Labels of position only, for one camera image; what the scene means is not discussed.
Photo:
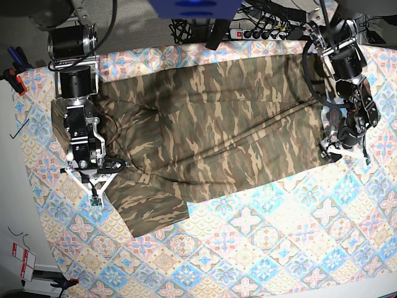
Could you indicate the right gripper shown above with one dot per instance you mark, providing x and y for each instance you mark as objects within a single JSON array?
[{"x": 86, "y": 153}]

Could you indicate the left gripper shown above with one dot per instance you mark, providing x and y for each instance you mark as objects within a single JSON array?
[{"x": 345, "y": 137}]

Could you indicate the camouflage T-shirt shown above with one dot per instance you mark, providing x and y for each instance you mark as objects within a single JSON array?
[{"x": 198, "y": 133}]

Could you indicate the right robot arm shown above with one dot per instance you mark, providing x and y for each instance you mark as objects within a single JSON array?
[{"x": 75, "y": 120}]

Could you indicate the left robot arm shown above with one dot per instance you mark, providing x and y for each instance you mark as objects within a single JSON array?
[{"x": 337, "y": 48}]

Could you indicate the black allen key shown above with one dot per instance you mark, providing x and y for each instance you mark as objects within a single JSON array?
[{"x": 13, "y": 136}]

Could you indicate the patterned tile tablecloth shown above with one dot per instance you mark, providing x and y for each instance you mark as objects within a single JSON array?
[{"x": 320, "y": 228}]

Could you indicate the red black clamp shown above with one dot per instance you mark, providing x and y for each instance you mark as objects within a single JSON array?
[{"x": 14, "y": 80}]

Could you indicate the red white label card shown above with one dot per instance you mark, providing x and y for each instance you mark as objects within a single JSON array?
[{"x": 26, "y": 261}]

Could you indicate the blue orange bottom clamp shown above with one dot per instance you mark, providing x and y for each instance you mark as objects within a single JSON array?
[{"x": 63, "y": 284}]

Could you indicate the white power strip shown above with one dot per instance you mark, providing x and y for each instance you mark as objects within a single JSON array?
[{"x": 249, "y": 34}]

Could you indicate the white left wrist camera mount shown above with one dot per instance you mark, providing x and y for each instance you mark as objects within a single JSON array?
[{"x": 334, "y": 152}]

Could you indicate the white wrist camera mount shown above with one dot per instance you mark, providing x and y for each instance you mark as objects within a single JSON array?
[
  {"x": 334, "y": 152},
  {"x": 95, "y": 181}
]

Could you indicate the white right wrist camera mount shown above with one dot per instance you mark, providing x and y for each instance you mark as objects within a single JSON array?
[{"x": 95, "y": 181}]

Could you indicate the black wire basket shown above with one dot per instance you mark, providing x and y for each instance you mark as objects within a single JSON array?
[{"x": 181, "y": 31}]

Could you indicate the blue camera housing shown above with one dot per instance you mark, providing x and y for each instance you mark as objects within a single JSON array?
[{"x": 196, "y": 9}]

